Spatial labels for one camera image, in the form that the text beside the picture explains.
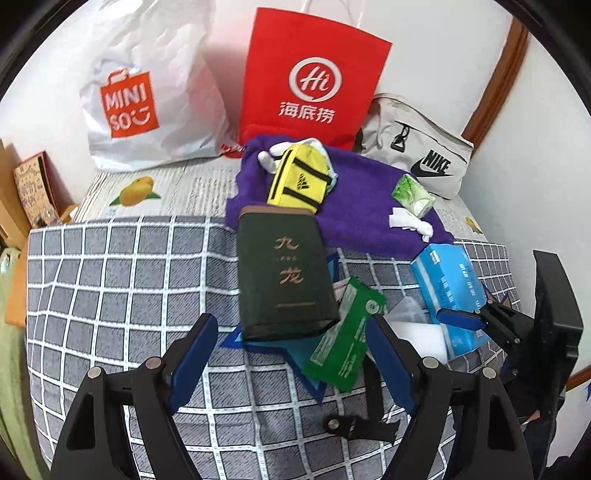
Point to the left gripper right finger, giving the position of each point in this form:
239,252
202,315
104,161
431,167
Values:
489,443

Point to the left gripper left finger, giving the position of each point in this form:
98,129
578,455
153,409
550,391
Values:
94,443

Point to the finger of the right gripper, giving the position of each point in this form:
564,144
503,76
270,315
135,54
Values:
461,319

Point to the green wet wipe packet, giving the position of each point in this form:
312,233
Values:
337,360

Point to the white sponge block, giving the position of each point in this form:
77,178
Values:
427,339

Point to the clear plastic bag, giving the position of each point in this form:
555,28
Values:
407,310

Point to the blue tissue box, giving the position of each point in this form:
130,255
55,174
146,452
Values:
447,280

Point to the green bed sheet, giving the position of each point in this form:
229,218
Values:
17,423

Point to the crumpled white tissue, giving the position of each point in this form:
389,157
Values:
403,219

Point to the grey checked tablecloth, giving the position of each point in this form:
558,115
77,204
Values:
113,293

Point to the green tissue pack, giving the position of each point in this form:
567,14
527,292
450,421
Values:
411,194

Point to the purple fleece towel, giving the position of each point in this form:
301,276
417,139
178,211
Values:
354,216

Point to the blue felt star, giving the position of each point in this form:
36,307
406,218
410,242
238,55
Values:
295,359

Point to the dark green tea tin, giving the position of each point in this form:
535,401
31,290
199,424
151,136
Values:
269,229

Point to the grey Nike waist bag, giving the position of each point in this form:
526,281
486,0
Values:
399,135

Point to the yellow Adidas pouch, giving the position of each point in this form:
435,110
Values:
301,180

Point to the wooden headboard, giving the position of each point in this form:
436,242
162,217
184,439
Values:
15,230

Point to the brown patterned book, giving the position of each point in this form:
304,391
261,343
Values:
35,192

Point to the red Haidilao paper bag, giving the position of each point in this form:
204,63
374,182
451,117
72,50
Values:
307,76

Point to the white Miniso plastic bag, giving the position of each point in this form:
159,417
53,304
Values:
149,97

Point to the brown wooden door frame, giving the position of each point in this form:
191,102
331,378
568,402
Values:
500,84

